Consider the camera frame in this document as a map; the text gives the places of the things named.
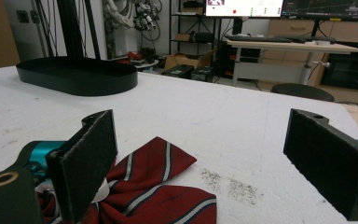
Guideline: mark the black metal shelf rack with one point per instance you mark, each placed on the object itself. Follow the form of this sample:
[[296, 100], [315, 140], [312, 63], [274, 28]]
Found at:
[[188, 28]]

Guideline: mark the black round stool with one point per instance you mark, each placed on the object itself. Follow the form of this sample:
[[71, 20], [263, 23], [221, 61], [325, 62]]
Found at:
[[303, 91]]

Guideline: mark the black metal stand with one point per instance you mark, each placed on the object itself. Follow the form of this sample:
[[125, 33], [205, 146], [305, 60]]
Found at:
[[73, 31]]

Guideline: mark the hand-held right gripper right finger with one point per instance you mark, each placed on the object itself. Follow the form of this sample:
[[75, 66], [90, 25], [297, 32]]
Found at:
[[329, 165]]

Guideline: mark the light wooden desk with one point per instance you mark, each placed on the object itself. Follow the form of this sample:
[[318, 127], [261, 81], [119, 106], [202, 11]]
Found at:
[[292, 47]]

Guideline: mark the black oval tray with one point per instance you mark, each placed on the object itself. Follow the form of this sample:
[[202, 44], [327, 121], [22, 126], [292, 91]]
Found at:
[[77, 76]]

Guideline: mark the dark-screen computer monitor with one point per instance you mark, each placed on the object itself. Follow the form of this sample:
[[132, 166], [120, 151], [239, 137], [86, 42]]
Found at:
[[326, 8]]

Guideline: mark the black keyboard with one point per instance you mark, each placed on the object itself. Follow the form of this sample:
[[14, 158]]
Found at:
[[258, 38]]

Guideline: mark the open cardboard box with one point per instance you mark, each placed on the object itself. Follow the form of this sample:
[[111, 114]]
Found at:
[[183, 60]]

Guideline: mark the black case with green label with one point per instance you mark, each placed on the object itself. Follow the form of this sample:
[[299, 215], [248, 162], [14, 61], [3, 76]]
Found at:
[[178, 71]]

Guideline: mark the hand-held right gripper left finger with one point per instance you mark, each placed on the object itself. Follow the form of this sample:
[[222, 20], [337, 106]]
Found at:
[[84, 161]]

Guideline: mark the red striped bow tie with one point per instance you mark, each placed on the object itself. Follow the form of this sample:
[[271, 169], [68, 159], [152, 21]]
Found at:
[[155, 189]]

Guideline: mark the white-screen computer monitor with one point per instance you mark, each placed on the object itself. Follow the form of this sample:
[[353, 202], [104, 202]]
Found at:
[[244, 7]]

